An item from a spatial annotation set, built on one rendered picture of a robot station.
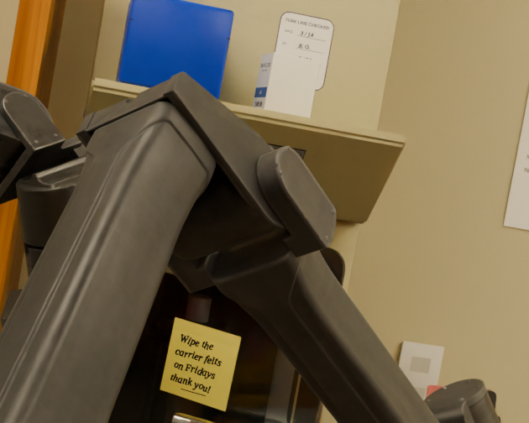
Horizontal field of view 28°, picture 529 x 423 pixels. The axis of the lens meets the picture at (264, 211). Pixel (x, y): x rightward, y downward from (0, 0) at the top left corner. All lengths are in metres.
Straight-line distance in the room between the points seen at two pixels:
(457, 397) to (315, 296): 0.27
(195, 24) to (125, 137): 0.46
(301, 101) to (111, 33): 0.22
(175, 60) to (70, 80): 0.55
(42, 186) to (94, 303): 0.36
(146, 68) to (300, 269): 0.41
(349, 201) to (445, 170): 0.55
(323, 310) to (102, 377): 0.24
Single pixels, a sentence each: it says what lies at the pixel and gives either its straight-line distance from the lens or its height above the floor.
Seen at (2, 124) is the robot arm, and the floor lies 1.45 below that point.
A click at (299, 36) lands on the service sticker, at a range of 1.17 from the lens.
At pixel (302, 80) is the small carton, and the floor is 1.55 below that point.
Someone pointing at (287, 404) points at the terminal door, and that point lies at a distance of 1.03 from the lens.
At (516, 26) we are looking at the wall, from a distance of 1.72.
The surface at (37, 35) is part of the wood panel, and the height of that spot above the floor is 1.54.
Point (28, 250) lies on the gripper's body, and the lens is 0.87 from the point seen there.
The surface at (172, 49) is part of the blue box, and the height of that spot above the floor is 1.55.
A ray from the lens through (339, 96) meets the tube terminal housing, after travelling 1.18.
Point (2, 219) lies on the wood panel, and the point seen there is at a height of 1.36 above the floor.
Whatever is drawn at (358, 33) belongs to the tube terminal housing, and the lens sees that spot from 1.19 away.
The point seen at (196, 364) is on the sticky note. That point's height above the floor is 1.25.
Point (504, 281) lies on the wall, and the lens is 1.73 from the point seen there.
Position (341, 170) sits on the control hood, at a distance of 1.10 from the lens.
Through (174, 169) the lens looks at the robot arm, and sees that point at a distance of 0.59.
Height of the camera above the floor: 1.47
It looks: 3 degrees down
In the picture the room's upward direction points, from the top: 10 degrees clockwise
